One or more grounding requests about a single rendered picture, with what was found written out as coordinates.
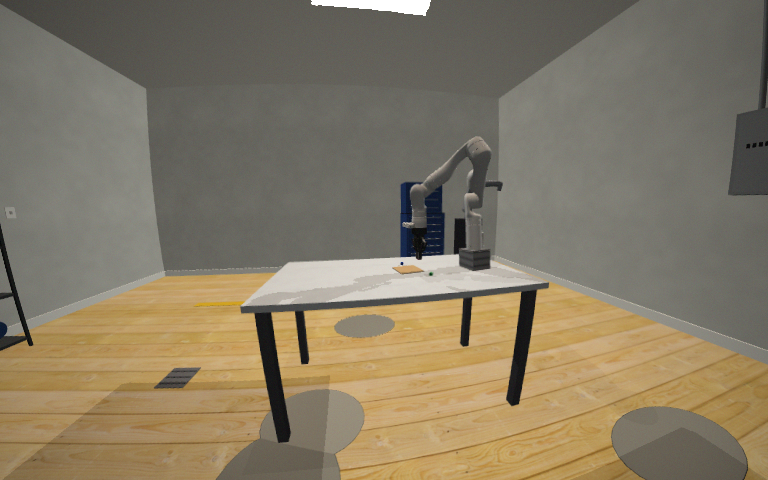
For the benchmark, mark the tan flat mat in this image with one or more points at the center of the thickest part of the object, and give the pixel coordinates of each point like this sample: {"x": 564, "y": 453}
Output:
{"x": 407, "y": 269}

